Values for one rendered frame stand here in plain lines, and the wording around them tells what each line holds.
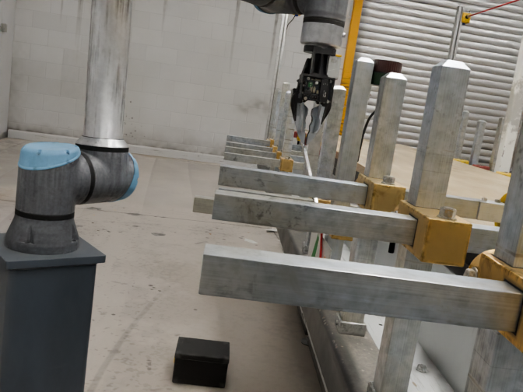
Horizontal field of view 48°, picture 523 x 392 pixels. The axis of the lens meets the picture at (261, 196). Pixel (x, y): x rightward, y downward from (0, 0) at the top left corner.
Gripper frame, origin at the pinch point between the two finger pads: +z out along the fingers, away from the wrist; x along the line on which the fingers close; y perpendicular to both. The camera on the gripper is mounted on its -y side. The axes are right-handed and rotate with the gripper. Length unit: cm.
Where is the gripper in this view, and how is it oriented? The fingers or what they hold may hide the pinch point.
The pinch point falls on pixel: (305, 138)
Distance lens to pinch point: 133.4
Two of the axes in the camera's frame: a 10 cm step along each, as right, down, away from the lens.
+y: 0.5, 1.6, -9.9
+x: 9.9, 1.3, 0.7
